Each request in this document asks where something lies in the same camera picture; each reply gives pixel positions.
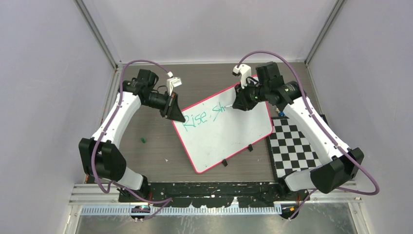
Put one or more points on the slotted cable duct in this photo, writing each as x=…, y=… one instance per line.
x=145, y=210

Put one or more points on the black white checkerboard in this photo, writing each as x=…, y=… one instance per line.
x=288, y=149

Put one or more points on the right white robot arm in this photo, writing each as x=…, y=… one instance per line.
x=335, y=156

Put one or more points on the pink-framed whiteboard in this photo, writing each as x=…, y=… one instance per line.
x=212, y=133

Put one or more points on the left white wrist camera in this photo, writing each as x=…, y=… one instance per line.
x=172, y=82

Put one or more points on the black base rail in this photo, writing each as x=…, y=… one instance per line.
x=218, y=194

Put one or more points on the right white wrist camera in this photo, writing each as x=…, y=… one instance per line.
x=243, y=71

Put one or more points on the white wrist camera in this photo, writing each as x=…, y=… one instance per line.
x=243, y=71
x=172, y=82

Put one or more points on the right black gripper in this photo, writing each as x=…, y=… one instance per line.
x=241, y=101

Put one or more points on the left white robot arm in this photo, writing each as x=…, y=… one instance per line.
x=100, y=154

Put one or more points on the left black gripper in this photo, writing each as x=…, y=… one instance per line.
x=176, y=114

